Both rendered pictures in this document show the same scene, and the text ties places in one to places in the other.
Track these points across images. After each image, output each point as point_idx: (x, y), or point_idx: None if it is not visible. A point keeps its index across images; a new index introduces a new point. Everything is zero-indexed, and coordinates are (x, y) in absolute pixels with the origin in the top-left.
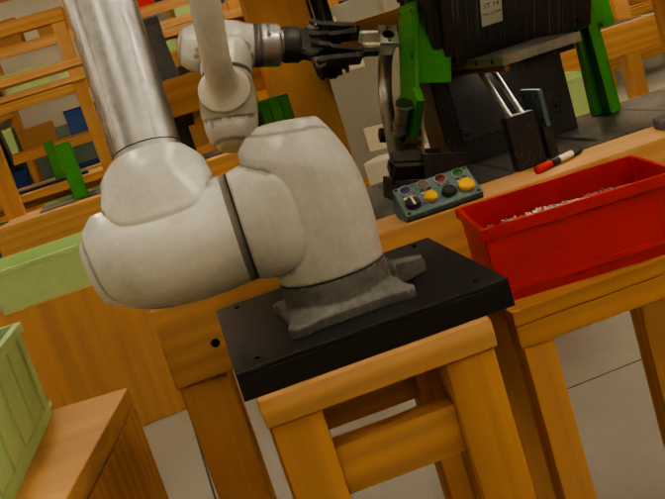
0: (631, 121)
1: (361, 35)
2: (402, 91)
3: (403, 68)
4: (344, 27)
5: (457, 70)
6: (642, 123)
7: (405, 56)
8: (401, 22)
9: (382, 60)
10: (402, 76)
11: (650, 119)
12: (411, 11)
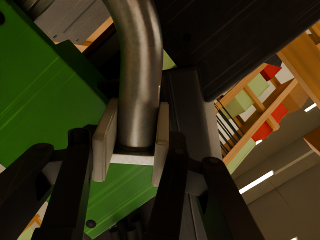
0: (72, 3)
1: (152, 175)
2: (15, 42)
3: (50, 97)
4: (203, 214)
5: (98, 47)
6: (52, 22)
7: (57, 131)
8: (135, 170)
9: (123, 70)
10: (43, 75)
11: (61, 19)
12: (85, 225)
